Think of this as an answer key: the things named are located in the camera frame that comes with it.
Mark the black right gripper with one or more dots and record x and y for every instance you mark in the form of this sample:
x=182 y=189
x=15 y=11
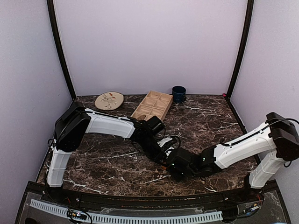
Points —
x=177 y=176

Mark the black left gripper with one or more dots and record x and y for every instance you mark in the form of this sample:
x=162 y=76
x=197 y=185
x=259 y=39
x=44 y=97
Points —
x=158 y=156

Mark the tan beige sock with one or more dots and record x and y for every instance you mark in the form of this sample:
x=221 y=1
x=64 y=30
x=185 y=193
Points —
x=142 y=117

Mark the wooden compartment tray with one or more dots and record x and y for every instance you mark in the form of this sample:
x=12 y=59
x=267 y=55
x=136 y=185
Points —
x=153 y=104

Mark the argyle patterned sock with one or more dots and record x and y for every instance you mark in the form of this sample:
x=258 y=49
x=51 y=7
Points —
x=164 y=169

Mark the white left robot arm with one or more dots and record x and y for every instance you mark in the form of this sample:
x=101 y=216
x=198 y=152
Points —
x=77 y=120

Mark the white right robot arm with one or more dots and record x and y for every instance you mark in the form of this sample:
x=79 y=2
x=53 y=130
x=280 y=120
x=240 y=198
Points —
x=277 y=136

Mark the cream floral plate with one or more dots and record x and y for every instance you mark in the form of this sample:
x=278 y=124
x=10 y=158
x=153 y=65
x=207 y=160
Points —
x=109 y=101

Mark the dark blue mug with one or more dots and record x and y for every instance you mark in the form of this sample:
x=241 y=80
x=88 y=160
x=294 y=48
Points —
x=178 y=93

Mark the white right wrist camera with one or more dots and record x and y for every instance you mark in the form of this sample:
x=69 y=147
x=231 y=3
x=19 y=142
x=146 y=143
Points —
x=168 y=151

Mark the white slotted cable duct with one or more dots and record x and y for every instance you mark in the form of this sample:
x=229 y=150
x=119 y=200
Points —
x=114 y=216

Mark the black left frame post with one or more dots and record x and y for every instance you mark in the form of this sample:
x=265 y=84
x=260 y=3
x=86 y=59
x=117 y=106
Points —
x=59 y=48

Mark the black frame post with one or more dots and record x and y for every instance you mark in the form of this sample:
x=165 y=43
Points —
x=59 y=48
x=241 y=50

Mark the black right frame post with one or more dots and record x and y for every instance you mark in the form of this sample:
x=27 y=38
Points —
x=241 y=50

